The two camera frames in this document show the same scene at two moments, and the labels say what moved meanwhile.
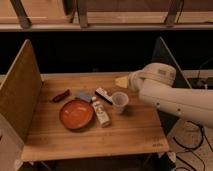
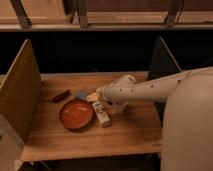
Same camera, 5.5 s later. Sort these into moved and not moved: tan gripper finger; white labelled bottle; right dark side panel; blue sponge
Moved: tan gripper finger
Not moved: right dark side panel; blue sponge; white labelled bottle
